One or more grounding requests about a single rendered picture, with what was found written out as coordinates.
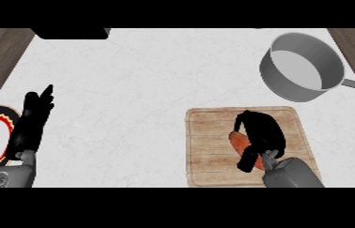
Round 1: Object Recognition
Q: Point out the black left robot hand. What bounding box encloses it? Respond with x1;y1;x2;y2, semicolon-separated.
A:
5;84;57;161

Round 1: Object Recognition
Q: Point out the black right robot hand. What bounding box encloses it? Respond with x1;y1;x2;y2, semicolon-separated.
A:
233;110;287;174

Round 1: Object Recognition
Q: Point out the orange sweet potato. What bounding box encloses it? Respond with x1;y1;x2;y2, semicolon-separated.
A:
228;130;267;172

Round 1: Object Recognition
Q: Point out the wooden cutting board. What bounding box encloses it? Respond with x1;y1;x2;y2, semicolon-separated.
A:
185;106;323;188

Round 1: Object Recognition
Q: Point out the grey metal pot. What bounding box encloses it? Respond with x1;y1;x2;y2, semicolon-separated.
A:
258;32;355;103

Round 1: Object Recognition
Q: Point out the black appliance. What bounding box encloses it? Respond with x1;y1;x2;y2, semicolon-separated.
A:
30;28;113;40

